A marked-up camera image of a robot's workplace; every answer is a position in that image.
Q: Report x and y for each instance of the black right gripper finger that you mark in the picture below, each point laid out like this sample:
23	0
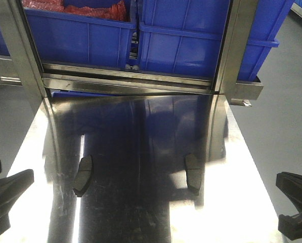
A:
291	226
291	186

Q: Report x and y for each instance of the brake pad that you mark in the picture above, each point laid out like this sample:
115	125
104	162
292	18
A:
194	172
83	176

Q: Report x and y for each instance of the blue crate left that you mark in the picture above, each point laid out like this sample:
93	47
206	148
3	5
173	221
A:
71	38

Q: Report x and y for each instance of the large blue crate right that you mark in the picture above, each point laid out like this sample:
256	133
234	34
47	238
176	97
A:
184	37

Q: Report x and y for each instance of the red plastic bag in crate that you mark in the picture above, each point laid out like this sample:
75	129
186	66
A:
115	12

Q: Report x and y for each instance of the steel shelf frame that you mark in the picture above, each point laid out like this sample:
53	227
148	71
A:
97	80

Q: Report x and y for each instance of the steel upright post left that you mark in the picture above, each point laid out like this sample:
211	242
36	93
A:
23	52

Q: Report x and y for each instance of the steel upright post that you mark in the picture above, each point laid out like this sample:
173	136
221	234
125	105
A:
23	52
240	17

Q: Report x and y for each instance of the steel upright post right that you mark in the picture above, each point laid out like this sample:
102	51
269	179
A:
240	17

